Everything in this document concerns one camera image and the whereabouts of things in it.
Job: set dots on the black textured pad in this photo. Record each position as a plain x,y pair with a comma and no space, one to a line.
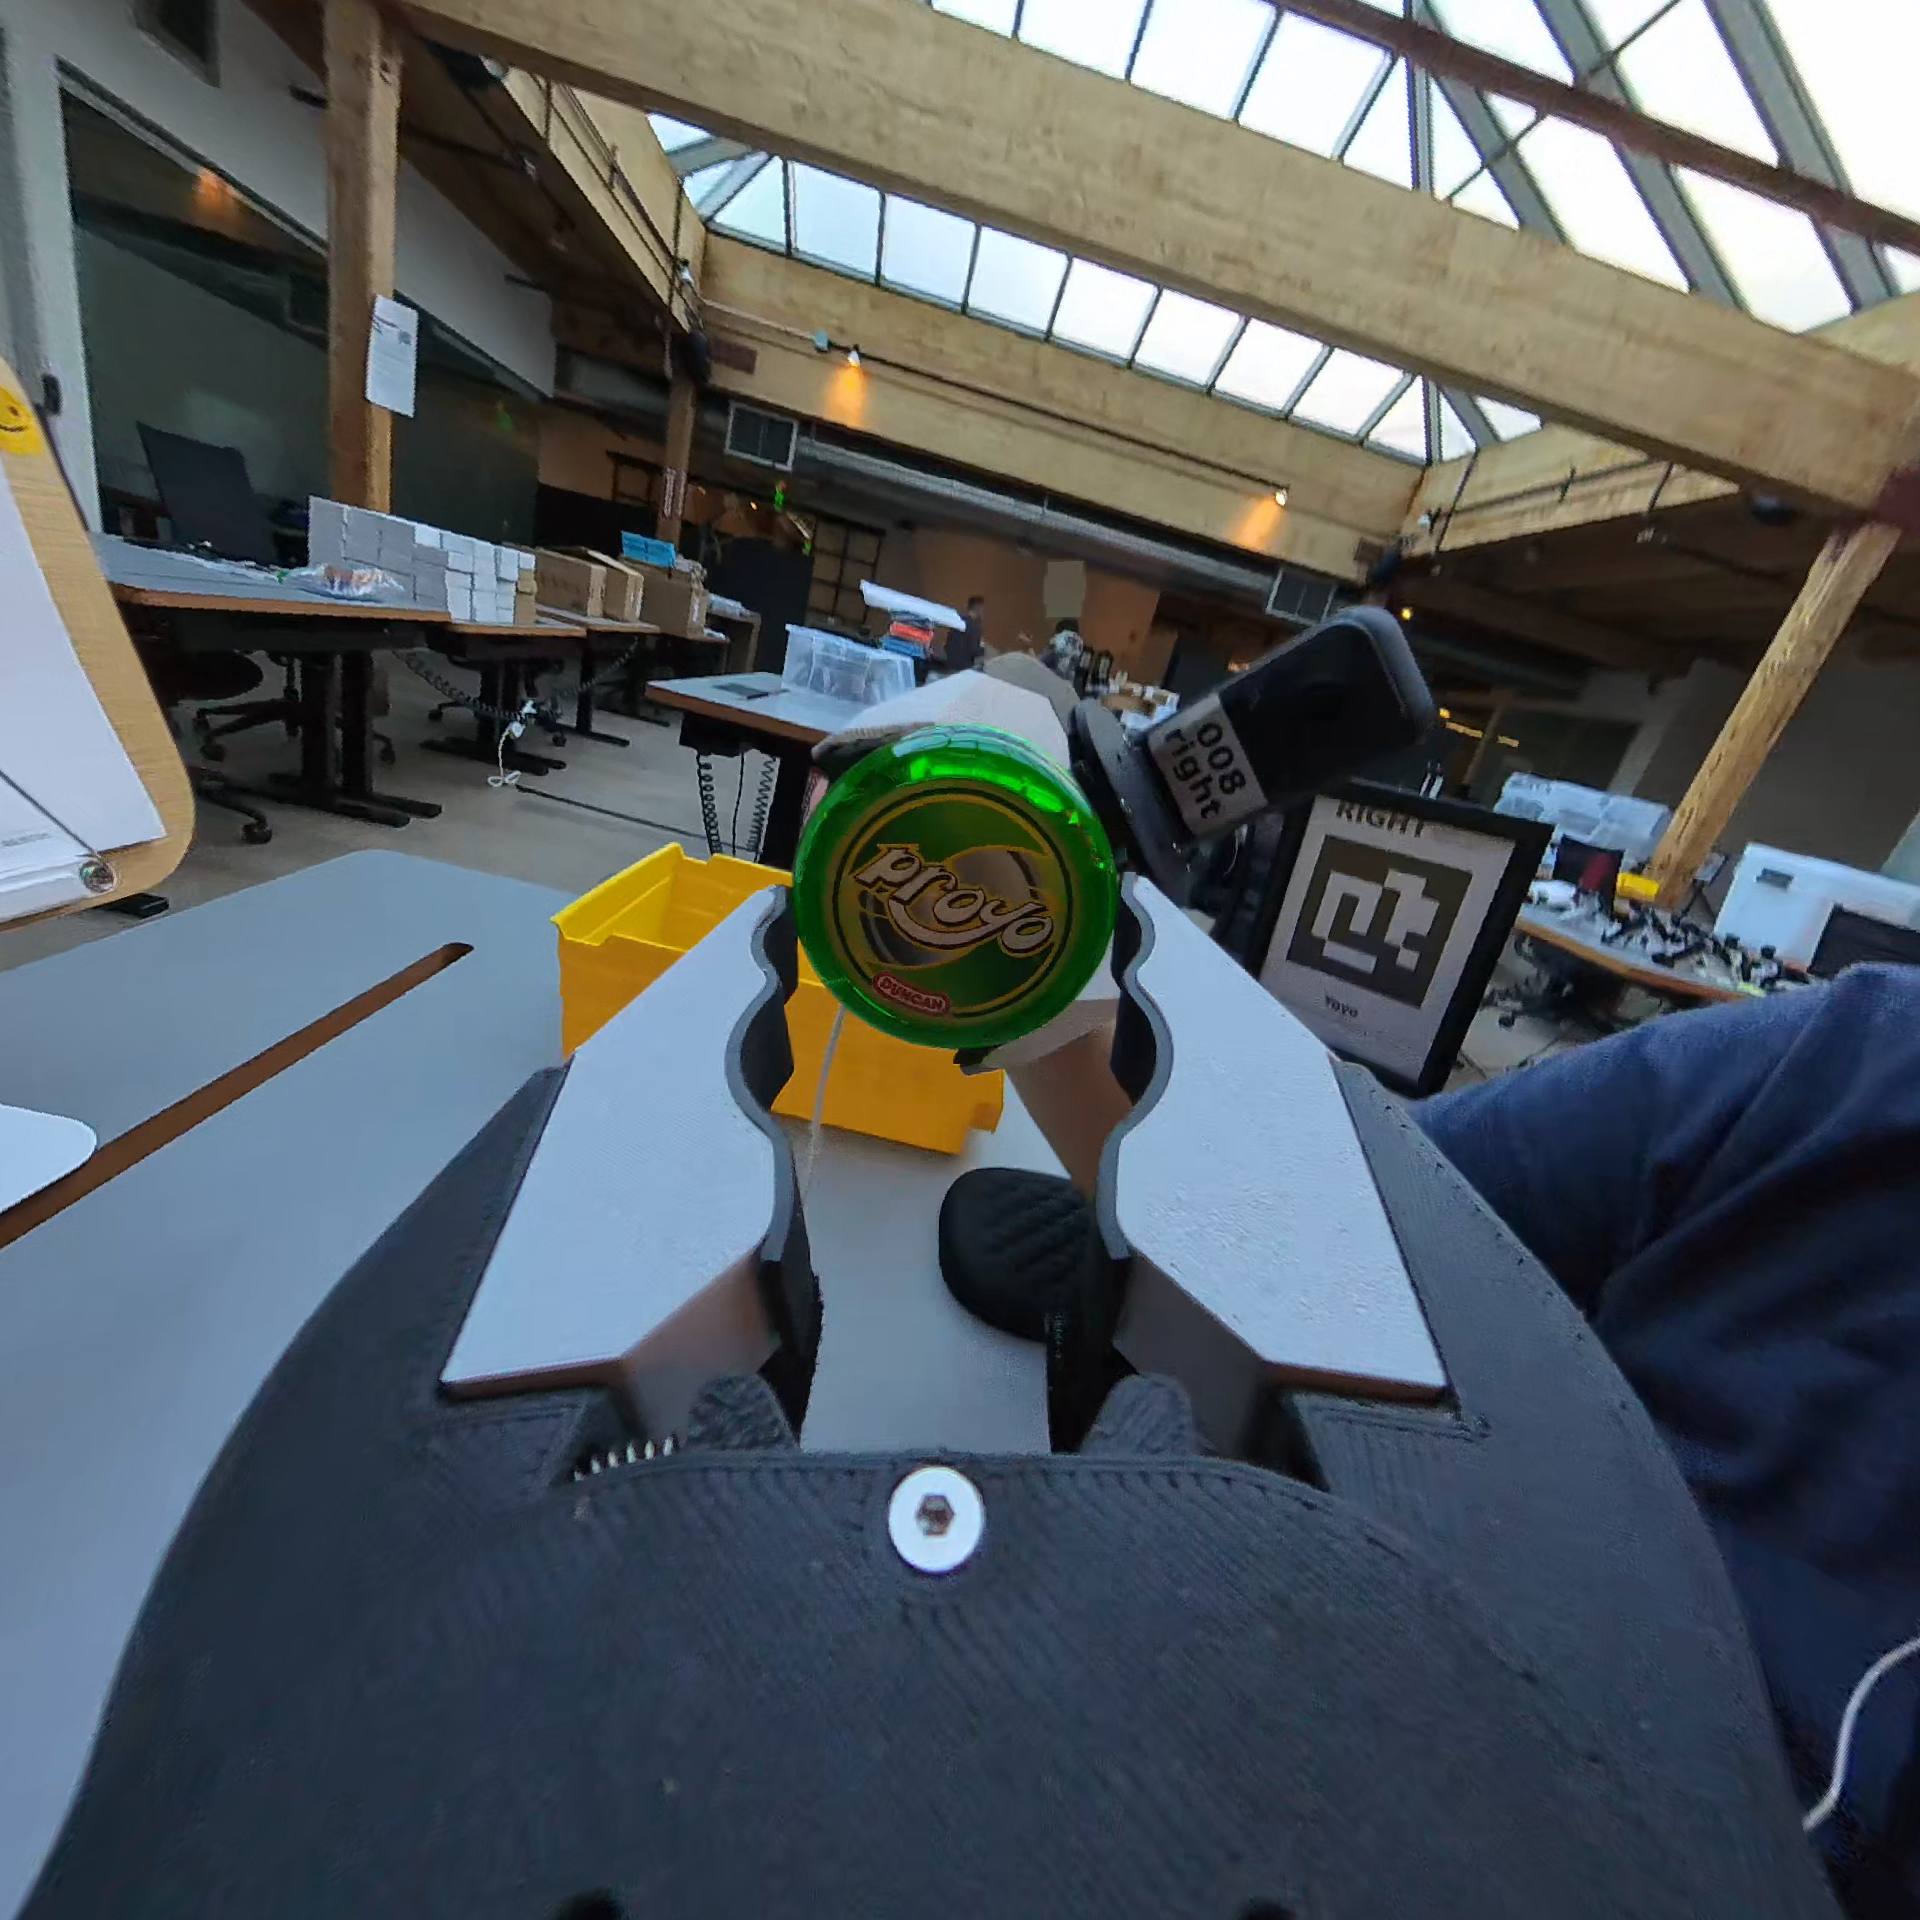
1018,1250

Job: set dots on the white plastic tub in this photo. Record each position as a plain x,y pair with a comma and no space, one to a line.
1809,900

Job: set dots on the black office chair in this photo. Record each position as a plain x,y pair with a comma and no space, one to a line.
208,496

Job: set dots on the cluttered desk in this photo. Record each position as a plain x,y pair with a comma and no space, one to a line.
1636,946

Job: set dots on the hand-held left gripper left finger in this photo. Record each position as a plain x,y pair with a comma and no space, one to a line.
646,1198

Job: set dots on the clipboard with white paper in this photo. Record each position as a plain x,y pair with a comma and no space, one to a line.
127,703

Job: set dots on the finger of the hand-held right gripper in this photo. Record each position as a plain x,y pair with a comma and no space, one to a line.
976,700
1075,1019

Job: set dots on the clear plastic storage bin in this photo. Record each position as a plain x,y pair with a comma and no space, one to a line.
843,665

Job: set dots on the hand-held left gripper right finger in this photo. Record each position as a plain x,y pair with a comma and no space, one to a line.
1275,1198

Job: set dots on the paper notice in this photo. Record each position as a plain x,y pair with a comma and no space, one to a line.
393,356

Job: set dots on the slanted wooden post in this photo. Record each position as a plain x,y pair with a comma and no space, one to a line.
1779,703

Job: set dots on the blue box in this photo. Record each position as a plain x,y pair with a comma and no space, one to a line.
649,548

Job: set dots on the black framed marker sign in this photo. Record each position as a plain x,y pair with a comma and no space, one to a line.
1389,929

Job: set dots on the cardboard box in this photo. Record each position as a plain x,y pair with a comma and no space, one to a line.
566,581
665,601

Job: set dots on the yellow plastic bin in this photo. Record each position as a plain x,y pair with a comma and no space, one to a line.
663,929

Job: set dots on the wooden pillar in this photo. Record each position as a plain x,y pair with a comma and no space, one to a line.
358,223

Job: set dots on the green transparent yoyo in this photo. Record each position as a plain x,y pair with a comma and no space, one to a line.
951,894

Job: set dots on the white rounded flat object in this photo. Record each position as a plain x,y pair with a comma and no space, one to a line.
39,1156

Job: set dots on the yellow smiley sticker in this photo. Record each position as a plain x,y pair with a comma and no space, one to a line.
17,422

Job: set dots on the grey top desk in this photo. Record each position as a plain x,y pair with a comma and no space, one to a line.
743,700

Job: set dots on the stack of white boxes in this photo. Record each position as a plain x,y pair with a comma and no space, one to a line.
414,556

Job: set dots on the wooden top desk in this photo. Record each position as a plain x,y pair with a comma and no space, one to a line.
284,606

